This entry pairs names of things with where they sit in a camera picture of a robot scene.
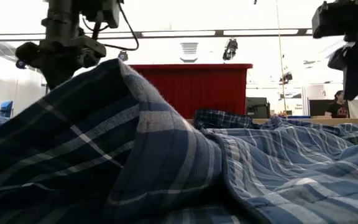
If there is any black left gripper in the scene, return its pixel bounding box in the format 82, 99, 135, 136
15, 34, 107, 90

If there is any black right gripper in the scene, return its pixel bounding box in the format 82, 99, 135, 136
327, 21, 358, 101

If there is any blue plaid button shirt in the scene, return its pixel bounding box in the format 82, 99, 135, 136
0, 58, 358, 224

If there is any red plastic laundry bin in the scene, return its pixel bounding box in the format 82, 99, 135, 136
129, 63, 254, 120

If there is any person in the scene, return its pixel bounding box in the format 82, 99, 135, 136
324, 90, 351, 119

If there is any black partition panel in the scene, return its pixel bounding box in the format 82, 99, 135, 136
309, 99, 335, 118

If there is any light wood side table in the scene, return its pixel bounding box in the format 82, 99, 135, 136
186, 117, 358, 128

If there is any black monitor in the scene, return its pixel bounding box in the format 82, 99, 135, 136
246, 96, 272, 119

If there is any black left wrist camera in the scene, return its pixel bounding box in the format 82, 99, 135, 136
79, 0, 121, 29

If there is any black camera cable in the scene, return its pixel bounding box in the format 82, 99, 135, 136
82, 1, 140, 52

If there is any thin vertical cord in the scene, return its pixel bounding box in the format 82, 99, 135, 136
275, 0, 288, 119

